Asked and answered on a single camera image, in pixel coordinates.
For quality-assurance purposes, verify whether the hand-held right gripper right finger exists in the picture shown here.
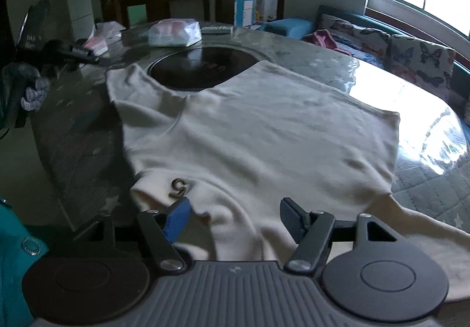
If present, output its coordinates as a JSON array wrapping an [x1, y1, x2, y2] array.
[[280, 197, 406, 274]]

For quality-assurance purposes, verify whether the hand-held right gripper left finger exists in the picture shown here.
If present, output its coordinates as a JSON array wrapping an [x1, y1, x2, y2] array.
[[73, 197, 192, 273]]

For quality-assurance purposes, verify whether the cream white shirt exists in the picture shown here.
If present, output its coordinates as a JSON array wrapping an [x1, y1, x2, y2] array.
[[106, 60, 470, 303]]

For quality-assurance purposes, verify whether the round black cooktop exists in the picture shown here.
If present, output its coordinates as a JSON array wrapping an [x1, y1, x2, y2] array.
[[147, 44, 263, 90]]

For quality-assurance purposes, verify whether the person's teal clothing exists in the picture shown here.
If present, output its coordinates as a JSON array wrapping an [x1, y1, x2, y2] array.
[[0, 197, 50, 327]]

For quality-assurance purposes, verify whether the magenta cloth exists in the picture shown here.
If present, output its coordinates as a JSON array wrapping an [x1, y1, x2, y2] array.
[[303, 29, 341, 53]]

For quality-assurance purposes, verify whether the white tissue pack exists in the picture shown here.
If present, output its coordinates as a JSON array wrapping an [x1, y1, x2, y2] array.
[[147, 19, 202, 48]]

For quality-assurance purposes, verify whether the blue sofa bolster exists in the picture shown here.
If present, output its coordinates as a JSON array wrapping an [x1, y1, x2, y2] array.
[[263, 18, 316, 42]]

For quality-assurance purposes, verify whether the pink and white pack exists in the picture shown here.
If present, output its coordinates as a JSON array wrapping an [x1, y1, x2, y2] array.
[[83, 36, 109, 56], [93, 21, 125, 43]]

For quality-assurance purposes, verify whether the grey remote control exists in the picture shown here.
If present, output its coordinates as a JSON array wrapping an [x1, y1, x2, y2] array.
[[201, 25, 233, 35]]

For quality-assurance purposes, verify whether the black hair dryer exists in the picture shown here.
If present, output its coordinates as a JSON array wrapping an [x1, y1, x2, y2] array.
[[40, 40, 100, 65]]

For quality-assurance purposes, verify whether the grey knitted cloth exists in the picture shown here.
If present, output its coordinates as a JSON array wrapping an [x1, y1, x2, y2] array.
[[0, 63, 51, 112]]

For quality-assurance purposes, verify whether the teal sofa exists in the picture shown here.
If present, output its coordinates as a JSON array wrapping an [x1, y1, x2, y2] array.
[[262, 5, 470, 113]]

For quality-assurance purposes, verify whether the blue white cabinet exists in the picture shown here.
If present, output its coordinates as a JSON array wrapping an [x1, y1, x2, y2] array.
[[234, 0, 261, 27]]

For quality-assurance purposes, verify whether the white refrigerator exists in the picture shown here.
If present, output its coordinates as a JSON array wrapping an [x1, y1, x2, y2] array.
[[65, 0, 97, 39]]

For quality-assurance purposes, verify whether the black chair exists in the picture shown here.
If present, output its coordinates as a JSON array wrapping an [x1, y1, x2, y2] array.
[[14, 0, 52, 129]]

